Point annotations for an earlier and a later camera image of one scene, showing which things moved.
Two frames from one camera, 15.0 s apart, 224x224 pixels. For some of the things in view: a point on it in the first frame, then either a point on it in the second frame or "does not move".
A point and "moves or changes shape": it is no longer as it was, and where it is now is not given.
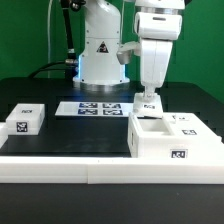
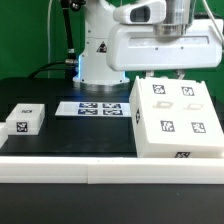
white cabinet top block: x=25 y=119 does not move
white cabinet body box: x=175 y=135 moves or changes shape
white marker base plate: x=94 y=109 does not move
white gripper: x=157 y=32 → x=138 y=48
